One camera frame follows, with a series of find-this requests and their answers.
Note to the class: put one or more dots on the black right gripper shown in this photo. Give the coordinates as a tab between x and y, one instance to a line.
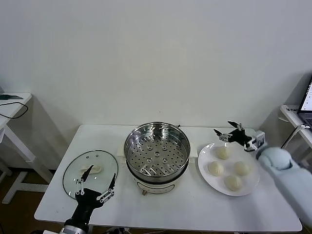
241	139

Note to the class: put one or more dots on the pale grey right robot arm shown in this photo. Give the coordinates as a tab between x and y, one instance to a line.
287	170

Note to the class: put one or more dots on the small printed label sticker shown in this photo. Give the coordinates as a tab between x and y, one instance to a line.
292	110

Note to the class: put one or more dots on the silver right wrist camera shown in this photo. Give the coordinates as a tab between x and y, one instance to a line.
260	138

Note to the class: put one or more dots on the round glass pot lid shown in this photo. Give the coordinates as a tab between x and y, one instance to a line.
104	158

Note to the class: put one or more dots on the open laptop with lit screen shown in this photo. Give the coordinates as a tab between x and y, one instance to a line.
307	102

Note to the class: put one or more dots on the stainless steel steamer pot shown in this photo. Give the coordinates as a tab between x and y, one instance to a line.
156	187

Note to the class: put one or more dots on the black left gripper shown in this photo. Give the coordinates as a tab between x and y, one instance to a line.
85	202

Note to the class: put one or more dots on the perforated steel steamer basket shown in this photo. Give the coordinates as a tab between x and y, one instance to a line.
156	156

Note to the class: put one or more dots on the white round plate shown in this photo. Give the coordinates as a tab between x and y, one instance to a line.
229	168

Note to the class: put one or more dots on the white side table with laptop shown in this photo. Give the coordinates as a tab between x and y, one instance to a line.
290	115

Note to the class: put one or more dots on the white steamed baozi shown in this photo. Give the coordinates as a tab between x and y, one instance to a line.
242	168
215	168
222	152
233	182

